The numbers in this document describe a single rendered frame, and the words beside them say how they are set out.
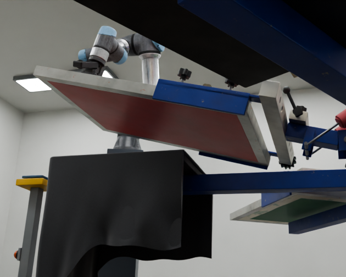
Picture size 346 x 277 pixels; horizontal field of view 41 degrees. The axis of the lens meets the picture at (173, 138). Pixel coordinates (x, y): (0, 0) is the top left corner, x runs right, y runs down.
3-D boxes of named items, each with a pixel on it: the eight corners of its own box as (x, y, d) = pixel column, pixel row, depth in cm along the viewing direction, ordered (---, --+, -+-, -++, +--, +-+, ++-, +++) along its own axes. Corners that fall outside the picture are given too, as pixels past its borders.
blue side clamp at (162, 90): (151, 98, 146) (158, 78, 148) (156, 104, 150) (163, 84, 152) (244, 114, 135) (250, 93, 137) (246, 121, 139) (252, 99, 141)
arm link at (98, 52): (104, 48, 194) (88, 45, 197) (100, 57, 193) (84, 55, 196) (111, 56, 201) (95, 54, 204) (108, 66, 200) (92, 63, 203)
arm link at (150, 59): (145, 136, 247) (140, 37, 253) (171, 133, 242) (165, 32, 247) (134, 134, 236) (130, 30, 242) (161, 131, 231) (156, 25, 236)
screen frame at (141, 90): (32, 74, 165) (36, 65, 166) (102, 131, 217) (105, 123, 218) (246, 112, 136) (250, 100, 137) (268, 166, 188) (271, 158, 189)
